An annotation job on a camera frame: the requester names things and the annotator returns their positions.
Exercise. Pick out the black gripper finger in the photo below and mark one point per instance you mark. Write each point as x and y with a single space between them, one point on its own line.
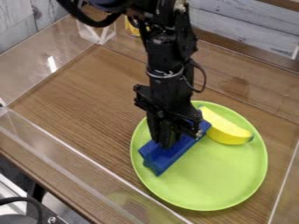
171 133
155 127

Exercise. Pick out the clear acrylic tray walls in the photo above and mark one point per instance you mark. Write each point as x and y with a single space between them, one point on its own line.
68 119

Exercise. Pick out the yellow labelled tin can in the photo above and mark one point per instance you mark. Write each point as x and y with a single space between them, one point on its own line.
131 26

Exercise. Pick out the green round plate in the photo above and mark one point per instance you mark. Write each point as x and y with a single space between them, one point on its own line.
216 175

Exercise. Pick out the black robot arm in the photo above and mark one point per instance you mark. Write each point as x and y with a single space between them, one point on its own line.
163 22

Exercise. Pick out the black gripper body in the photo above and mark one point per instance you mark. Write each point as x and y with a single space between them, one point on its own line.
167 98

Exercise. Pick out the yellow half-round block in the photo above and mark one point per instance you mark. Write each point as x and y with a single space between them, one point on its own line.
224 131

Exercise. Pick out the blue plastic block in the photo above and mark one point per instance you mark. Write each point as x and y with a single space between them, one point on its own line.
160 158

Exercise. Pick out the black metal stand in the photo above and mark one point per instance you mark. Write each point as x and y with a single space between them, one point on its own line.
36 192

